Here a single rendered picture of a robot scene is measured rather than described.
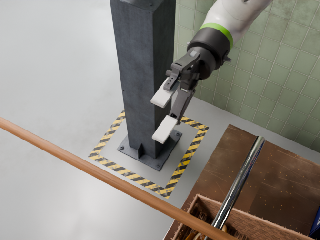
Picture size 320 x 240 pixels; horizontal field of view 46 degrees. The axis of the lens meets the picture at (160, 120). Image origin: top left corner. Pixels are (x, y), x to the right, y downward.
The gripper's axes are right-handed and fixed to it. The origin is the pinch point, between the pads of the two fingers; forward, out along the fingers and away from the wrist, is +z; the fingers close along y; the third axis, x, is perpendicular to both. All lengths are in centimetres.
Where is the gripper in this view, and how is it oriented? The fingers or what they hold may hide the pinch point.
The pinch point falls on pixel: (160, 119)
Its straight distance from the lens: 78.7
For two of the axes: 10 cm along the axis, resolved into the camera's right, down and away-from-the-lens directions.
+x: -8.7, -4.1, 2.8
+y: 0.0, 5.6, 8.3
